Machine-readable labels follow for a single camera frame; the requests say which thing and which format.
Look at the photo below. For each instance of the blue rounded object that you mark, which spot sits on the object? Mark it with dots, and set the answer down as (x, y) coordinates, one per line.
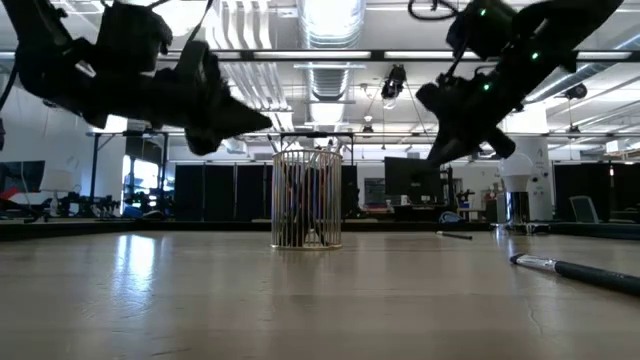
(451, 217)

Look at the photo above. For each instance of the dark background desk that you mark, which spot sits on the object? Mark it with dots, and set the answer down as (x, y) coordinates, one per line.
(415, 212)

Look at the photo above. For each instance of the black overhead beam light strips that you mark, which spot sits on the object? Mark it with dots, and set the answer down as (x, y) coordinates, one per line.
(377, 55)

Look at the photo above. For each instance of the black overhead camera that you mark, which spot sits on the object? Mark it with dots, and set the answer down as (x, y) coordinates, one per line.
(395, 80)

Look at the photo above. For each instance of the black background equipment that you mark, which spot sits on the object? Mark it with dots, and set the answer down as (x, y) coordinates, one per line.
(85, 205)

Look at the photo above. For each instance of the black aluminium table frame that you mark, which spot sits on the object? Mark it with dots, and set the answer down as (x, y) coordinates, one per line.
(150, 230)

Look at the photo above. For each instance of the white bulb lamp chrome base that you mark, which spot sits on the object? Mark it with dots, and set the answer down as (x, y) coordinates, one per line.
(516, 170)

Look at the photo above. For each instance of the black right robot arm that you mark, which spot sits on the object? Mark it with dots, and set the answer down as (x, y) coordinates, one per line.
(550, 40)

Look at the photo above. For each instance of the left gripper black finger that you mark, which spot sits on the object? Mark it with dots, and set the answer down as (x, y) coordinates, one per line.
(235, 107)
(235, 127)

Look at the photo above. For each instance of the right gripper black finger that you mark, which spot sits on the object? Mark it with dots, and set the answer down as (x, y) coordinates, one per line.
(445, 135)
(460, 145)

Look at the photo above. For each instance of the white round column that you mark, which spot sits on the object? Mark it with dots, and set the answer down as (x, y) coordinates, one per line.
(542, 175)

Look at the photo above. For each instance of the grey office chair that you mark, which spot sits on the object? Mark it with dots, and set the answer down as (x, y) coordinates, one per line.
(584, 210)

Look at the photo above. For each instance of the small distant black pen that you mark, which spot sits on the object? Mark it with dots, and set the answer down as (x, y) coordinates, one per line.
(455, 235)

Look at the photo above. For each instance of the black partition wall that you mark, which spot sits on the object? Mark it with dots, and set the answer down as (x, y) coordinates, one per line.
(565, 185)
(220, 192)

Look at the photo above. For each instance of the round black ceiling fixture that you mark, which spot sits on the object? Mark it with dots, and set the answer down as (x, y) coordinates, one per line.
(576, 91)

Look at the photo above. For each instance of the white ceiling pipe bundle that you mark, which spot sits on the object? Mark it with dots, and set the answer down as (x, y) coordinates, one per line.
(270, 85)

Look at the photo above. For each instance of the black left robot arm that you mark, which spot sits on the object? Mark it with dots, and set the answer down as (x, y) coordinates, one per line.
(60, 75)

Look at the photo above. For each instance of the black computer monitor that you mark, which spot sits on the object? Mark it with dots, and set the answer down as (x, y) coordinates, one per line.
(22, 175)
(412, 182)

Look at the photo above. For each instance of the silver ventilation duct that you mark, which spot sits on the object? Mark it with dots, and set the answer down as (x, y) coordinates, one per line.
(330, 30)

